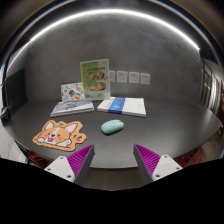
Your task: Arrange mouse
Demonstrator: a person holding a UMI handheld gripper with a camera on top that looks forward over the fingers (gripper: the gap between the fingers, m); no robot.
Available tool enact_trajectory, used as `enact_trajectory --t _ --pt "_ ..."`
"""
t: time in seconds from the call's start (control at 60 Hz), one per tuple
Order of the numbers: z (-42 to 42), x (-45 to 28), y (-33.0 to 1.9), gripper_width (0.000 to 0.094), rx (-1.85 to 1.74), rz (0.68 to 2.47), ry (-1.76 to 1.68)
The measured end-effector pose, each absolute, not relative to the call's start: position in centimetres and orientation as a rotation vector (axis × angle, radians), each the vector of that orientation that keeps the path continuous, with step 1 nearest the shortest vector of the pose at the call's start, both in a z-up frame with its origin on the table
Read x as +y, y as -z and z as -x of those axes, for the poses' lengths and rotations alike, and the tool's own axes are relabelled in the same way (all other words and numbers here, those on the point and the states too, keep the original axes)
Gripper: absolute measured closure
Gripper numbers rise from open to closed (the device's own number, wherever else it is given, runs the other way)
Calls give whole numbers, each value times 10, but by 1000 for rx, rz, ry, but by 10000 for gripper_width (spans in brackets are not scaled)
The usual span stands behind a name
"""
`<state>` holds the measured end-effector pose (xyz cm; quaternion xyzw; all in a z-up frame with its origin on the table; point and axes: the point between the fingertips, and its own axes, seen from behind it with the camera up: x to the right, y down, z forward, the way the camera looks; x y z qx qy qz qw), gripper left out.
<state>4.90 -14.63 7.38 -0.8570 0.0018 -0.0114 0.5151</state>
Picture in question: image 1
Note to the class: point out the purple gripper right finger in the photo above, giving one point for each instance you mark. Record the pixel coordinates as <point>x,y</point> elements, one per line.
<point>152,166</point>

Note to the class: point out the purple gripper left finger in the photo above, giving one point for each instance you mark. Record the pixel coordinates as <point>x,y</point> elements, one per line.
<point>73,168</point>

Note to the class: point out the white and blue book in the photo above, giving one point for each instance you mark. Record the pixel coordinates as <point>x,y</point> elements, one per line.
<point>123,105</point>

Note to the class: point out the orange corgi mouse pad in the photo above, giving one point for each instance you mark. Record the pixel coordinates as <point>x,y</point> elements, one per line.
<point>60,135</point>

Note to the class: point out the white wall socket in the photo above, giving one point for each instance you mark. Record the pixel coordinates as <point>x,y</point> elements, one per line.
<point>112,76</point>
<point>145,79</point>
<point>134,77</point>
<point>122,76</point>

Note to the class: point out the small colourful picture card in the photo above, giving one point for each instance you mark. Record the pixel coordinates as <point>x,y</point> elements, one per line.
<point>72,92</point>

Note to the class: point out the teal speckled computer mouse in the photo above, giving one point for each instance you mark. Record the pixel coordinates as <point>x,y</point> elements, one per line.
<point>112,126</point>

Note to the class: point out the grey patterned book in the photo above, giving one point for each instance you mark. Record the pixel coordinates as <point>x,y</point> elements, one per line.
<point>72,107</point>

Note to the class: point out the green food poster card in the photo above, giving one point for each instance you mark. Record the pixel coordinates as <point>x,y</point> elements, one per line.
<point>96,79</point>

